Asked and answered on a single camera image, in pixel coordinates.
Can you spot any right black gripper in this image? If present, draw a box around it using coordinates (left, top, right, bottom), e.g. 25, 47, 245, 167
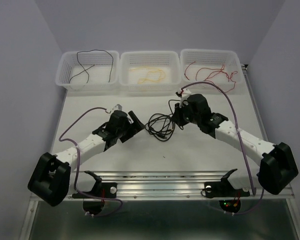
170, 100, 201, 127

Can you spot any black usb cable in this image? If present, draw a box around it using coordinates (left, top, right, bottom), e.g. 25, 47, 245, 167
144, 98, 185, 143

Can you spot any yellow wire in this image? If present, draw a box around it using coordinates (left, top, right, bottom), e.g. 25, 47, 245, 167
129, 66, 168, 85

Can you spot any thin dark green wire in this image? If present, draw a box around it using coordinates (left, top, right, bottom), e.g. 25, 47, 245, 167
69, 49, 115, 85

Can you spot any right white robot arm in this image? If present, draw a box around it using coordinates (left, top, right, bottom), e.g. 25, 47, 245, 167
172, 89, 299, 195

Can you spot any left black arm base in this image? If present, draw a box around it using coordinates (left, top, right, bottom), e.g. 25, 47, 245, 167
71, 182, 121, 217

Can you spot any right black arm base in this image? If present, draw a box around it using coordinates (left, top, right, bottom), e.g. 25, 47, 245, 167
200, 181, 250, 216

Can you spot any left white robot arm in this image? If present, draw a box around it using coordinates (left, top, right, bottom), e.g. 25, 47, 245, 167
27, 110, 145, 207

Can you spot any right white plastic basket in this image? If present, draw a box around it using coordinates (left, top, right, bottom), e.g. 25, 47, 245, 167
180, 49, 244, 95

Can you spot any white plastic basket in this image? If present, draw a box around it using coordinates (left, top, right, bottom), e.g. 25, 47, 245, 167
55, 49, 120, 92
180, 49, 244, 95
118, 50, 182, 93

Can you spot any middle white plastic basket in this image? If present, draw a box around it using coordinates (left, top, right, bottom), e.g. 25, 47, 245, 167
118, 50, 182, 93

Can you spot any left white plastic basket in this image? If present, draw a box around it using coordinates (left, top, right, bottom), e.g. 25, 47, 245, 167
55, 49, 120, 92

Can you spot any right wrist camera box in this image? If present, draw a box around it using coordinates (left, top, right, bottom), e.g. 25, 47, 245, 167
175, 88, 192, 108

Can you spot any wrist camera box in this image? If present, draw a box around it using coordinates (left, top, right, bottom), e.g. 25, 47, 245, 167
175, 88, 192, 108
105, 104, 123, 114

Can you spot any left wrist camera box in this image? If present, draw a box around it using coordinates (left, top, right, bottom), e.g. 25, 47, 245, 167
105, 104, 123, 114

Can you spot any aluminium front rail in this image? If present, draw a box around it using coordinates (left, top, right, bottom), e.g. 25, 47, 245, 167
77, 171, 295, 201

